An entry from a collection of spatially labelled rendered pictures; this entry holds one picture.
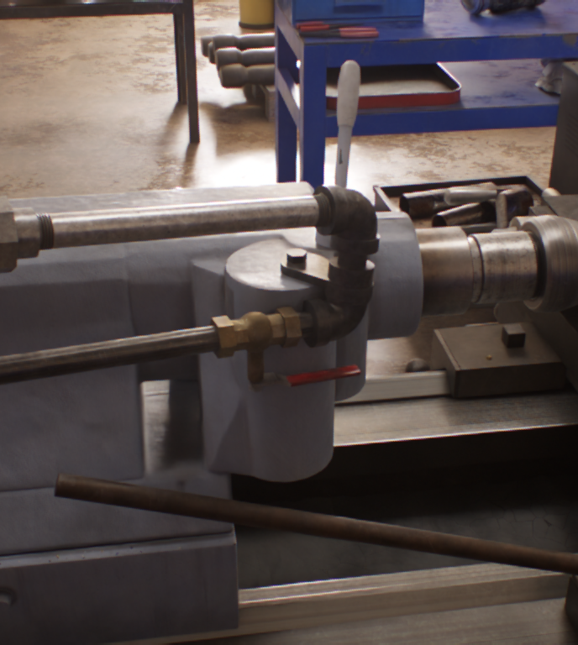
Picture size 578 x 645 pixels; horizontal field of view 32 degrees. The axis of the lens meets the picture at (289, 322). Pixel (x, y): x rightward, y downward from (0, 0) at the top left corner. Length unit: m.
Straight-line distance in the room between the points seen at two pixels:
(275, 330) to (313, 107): 1.99
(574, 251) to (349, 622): 0.38
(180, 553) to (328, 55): 1.95
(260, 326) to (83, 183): 3.46
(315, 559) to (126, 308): 0.45
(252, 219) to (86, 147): 3.89
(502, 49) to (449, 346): 1.62
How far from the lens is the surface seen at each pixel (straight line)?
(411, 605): 0.94
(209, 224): 0.66
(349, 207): 0.70
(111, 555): 0.85
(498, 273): 0.91
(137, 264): 0.80
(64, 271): 0.80
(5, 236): 0.61
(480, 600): 0.95
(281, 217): 0.68
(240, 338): 0.71
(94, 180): 4.17
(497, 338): 1.26
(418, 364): 1.58
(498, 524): 1.22
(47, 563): 0.85
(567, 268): 0.92
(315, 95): 2.67
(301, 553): 1.16
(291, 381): 0.75
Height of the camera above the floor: 1.50
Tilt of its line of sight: 29 degrees down
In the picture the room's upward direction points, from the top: straight up
